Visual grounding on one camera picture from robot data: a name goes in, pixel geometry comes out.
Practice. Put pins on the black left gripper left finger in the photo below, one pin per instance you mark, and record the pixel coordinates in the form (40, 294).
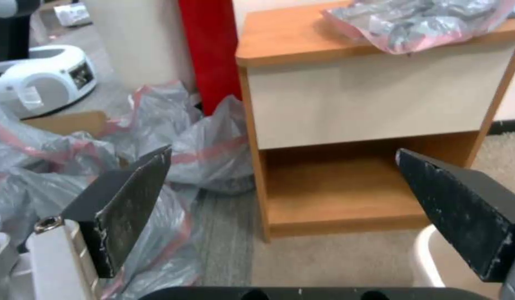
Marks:
(128, 200)

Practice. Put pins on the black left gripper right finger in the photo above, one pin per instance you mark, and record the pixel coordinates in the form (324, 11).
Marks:
(461, 215)

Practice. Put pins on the grey garbage bag, pink trim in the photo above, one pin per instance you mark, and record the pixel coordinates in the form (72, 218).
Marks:
(411, 28)
(161, 103)
(32, 187)
(216, 147)

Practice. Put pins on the brown cardboard box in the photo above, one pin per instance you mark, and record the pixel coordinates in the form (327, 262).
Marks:
(74, 122)

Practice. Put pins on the black skirting strip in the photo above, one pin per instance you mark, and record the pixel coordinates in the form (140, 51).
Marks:
(507, 127)

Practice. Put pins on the wooden bedside table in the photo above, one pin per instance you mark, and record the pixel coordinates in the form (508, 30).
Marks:
(366, 93)

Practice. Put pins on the beige round pillar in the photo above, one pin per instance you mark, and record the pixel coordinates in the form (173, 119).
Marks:
(136, 40)

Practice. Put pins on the red cloth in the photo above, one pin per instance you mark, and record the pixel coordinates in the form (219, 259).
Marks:
(207, 47)

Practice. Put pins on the small white box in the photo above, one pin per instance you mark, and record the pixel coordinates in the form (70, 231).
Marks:
(70, 12)

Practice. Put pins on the black upright post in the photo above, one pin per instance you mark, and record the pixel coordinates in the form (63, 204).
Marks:
(11, 34)

